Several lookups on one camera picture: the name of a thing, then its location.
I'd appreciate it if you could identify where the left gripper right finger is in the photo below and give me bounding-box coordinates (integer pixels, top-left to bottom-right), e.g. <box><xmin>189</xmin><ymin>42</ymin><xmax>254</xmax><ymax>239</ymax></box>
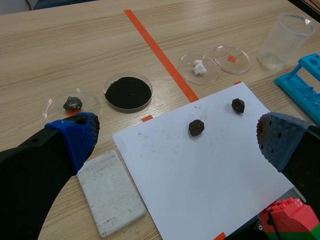
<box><xmin>256</xmin><ymin>112</ymin><xmax>320</xmax><ymax>211</ymax></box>

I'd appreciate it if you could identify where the white lump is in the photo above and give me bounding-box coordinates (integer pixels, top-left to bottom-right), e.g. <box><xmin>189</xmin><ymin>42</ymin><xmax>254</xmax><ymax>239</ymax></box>
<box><xmin>191</xmin><ymin>59</ymin><xmax>208</xmax><ymax>76</ymax></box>

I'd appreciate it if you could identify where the glass dish with black powder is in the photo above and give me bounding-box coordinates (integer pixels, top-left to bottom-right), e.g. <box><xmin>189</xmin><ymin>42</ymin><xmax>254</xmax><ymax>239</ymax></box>
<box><xmin>103</xmin><ymin>72</ymin><xmax>154</xmax><ymax>113</ymax></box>

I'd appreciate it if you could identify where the clear glass dish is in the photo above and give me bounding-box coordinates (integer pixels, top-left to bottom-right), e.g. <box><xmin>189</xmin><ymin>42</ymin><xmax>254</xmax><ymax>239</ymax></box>
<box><xmin>212</xmin><ymin>45</ymin><xmax>252</xmax><ymax>76</ymax></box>
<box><xmin>177</xmin><ymin>53</ymin><xmax>221</xmax><ymax>85</ymax></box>
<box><xmin>41</xmin><ymin>89</ymin><xmax>102</xmax><ymax>121</ymax></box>

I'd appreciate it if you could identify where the toy brick block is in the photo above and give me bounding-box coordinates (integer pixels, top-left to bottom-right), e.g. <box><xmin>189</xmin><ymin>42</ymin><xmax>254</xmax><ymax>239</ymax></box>
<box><xmin>258</xmin><ymin>197</ymin><xmax>320</xmax><ymax>240</ymax></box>

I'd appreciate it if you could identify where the clear plastic beaker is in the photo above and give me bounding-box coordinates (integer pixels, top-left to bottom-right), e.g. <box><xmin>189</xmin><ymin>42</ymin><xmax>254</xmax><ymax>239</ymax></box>
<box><xmin>257</xmin><ymin>12</ymin><xmax>317</xmax><ymax>71</ymax></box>

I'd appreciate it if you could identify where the grey speckled stone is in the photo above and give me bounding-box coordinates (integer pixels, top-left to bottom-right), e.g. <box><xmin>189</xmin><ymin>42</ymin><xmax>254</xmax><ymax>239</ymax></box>
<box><xmin>62</xmin><ymin>95</ymin><xmax>83</xmax><ymax>111</ymax></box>

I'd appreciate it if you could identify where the turquoise rack with round holes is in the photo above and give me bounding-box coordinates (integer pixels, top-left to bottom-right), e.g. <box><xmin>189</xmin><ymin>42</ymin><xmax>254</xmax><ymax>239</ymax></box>
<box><xmin>273</xmin><ymin>52</ymin><xmax>320</xmax><ymax>121</ymax></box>

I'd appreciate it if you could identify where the dark blue chair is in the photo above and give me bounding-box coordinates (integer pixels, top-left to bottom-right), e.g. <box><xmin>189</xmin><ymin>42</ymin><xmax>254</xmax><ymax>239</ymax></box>
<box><xmin>33</xmin><ymin>0</ymin><xmax>101</xmax><ymax>11</ymax></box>

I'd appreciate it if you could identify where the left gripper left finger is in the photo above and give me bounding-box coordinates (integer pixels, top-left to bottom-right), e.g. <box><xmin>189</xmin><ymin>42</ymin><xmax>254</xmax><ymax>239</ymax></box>
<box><xmin>0</xmin><ymin>112</ymin><xmax>101</xmax><ymax>240</ymax></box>

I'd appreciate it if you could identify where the white sheet of paper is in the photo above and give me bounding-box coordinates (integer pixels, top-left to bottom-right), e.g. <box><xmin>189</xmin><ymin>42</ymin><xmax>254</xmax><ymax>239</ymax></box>
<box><xmin>112</xmin><ymin>81</ymin><xmax>295</xmax><ymax>240</ymax></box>

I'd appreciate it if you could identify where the small dark stone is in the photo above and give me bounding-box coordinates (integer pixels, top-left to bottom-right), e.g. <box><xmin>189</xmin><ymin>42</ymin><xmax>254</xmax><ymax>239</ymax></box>
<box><xmin>188</xmin><ymin>119</ymin><xmax>206</xmax><ymax>137</ymax></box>
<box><xmin>231</xmin><ymin>98</ymin><xmax>246</xmax><ymax>114</ymax></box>

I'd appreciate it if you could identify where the small white tile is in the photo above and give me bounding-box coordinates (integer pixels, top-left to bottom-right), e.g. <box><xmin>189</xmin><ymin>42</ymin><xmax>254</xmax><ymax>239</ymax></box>
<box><xmin>76</xmin><ymin>149</ymin><xmax>147</xmax><ymax>238</ymax></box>

